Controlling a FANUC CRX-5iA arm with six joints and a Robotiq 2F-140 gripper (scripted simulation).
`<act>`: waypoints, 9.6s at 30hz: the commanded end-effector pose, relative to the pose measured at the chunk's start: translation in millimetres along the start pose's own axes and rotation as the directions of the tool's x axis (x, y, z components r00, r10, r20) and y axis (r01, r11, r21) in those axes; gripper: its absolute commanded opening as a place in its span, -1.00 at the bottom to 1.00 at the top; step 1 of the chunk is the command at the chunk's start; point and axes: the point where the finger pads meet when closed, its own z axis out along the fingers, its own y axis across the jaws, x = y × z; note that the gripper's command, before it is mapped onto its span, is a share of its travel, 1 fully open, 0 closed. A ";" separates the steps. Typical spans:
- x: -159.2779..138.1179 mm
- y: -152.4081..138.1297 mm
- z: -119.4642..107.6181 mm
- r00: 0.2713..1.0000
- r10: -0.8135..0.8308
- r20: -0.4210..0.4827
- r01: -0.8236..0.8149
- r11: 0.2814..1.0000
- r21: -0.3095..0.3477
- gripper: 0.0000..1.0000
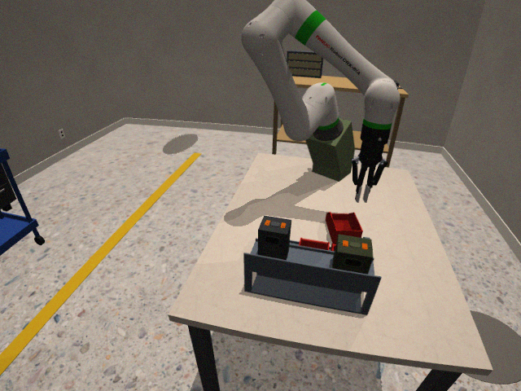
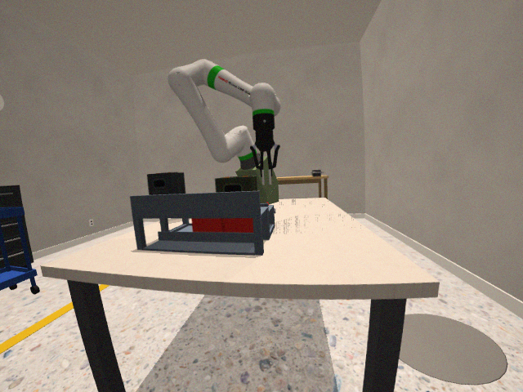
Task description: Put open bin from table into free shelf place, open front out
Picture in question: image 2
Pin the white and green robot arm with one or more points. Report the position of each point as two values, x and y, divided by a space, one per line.
184 81

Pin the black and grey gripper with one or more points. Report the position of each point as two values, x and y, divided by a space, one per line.
264 142

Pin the dark grey metal shelf rack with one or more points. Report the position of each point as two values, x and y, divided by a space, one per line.
242 204

